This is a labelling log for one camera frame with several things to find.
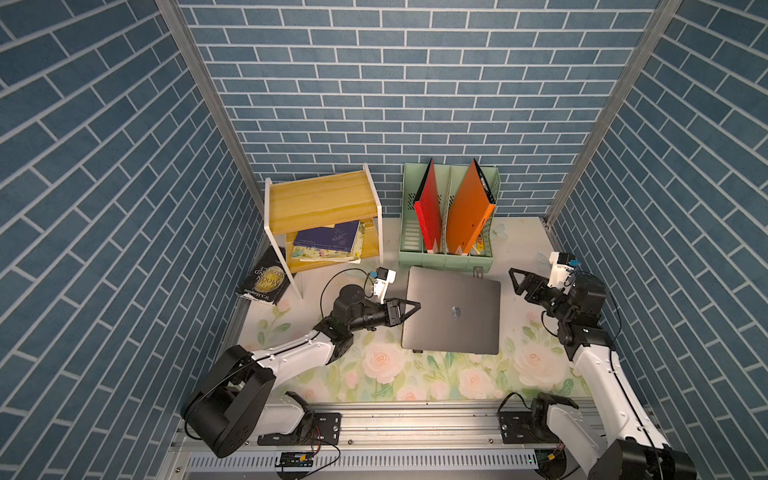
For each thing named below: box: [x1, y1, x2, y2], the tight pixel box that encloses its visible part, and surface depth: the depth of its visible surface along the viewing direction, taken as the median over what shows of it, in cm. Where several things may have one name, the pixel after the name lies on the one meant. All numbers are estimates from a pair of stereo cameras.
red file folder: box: [414, 159, 441, 251], surface depth 93 cm
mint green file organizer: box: [398, 163, 501, 271], surface depth 107 cm
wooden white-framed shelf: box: [264, 163, 384, 300], surface depth 85 cm
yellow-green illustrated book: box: [291, 220, 366, 264], surface depth 91 cm
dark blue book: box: [293, 220, 361, 252], surface depth 93 cm
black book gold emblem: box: [236, 246, 291, 305], surface depth 101 cm
